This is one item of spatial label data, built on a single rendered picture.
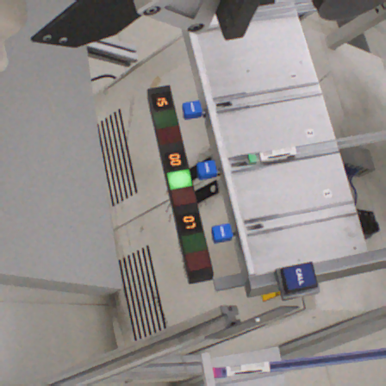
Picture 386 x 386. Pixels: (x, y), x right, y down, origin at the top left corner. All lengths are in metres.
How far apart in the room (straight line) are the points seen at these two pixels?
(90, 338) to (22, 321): 0.19
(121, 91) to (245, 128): 0.69
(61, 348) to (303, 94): 0.86
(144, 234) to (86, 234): 0.67
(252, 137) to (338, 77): 0.70
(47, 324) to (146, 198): 0.36
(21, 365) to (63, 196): 0.69
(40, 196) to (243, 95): 0.41
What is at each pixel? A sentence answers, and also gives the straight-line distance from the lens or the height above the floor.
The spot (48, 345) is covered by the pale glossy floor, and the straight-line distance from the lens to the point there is 2.06.
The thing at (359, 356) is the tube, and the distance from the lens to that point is 1.31.
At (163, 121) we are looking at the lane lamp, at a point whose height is 0.66.
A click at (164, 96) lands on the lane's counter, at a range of 1.55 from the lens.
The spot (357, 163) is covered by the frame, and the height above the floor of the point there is 0.66.
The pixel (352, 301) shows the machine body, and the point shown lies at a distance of 1.84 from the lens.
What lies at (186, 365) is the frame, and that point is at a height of 0.31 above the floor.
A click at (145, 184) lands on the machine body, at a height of 0.26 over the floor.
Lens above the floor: 1.56
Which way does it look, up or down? 37 degrees down
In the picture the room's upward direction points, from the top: 61 degrees clockwise
